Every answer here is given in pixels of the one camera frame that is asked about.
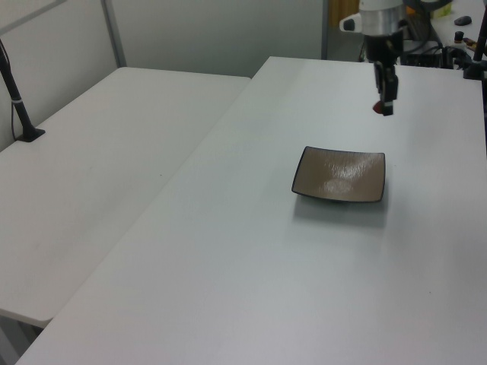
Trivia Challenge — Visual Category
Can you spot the black keyboard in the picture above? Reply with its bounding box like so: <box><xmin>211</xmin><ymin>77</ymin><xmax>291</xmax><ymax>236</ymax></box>
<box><xmin>405</xmin><ymin>14</ymin><xmax>444</xmax><ymax>43</ymax></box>

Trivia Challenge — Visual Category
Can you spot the black pole with clamp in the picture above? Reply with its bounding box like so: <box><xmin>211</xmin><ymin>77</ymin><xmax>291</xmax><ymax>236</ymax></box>
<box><xmin>462</xmin><ymin>0</ymin><xmax>487</xmax><ymax>81</ymax></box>

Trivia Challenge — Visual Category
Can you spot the black camera pole with base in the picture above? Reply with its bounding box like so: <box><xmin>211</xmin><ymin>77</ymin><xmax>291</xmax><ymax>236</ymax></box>
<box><xmin>0</xmin><ymin>38</ymin><xmax>46</xmax><ymax>143</ymax></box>

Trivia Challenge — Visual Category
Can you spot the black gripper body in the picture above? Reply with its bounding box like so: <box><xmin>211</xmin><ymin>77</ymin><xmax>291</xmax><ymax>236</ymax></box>
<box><xmin>364</xmin><ymin>31</ymin><xmax>406</xmax><ymax>65</ymax></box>

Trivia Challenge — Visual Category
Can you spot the black electronics box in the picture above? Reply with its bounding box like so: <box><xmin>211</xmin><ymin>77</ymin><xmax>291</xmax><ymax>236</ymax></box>
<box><xmin>404</xmin><ymin>40</ymin><xmax>444</xmax><ymax>67</ymax></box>

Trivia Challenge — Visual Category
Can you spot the grey metal door post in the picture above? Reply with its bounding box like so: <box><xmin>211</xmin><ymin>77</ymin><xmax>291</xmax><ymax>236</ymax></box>
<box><xmin>320</xmin><ymin>0</ymin><xmax>330</xmax><ymax>60</ymax></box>

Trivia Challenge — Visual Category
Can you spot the square brown ceramic plate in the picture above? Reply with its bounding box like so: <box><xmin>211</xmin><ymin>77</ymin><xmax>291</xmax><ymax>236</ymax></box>
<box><xmin>291</xmin><ymin>145</ymin><xmax>387</xmax><ymax>204</ymax></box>

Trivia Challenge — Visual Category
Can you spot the bundle of black cables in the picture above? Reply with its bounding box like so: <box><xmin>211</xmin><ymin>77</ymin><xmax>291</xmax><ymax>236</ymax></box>
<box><xmin>441</xmin><ymin>44</ymin><xmax>473</xmax><ymax>71</ymax></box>

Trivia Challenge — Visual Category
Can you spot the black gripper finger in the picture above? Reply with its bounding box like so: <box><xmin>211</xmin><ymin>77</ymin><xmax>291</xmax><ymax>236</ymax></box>
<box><xmin>381</xmin><ymin>65</ymin><xmax>399</xmax><ymax>117</ymax></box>
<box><xmin>373</xmin><ymin>61</ymin><xmax>385</xmax><ymax>97</ymax></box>

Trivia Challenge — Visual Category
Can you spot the wooden panel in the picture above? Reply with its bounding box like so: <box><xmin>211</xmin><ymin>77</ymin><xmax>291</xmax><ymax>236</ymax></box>
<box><xmin>328</xmin><ymin>0</ymin><xmax>361</xmax><ymax>28</ymax></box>

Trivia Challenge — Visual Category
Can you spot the green and white box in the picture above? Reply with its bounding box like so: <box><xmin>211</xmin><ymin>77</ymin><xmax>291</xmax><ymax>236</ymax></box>
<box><xmin>431</xmin><ymin>2</ymin><xmax>454</xmax><ymax>19</ymax></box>

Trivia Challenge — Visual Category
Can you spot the thin black cable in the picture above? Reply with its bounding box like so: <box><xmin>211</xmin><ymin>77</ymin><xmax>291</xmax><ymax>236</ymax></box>
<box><xmin>0</xmin><ymin>37</ymin><xmax>20</xmax><ymax>140</ymax></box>

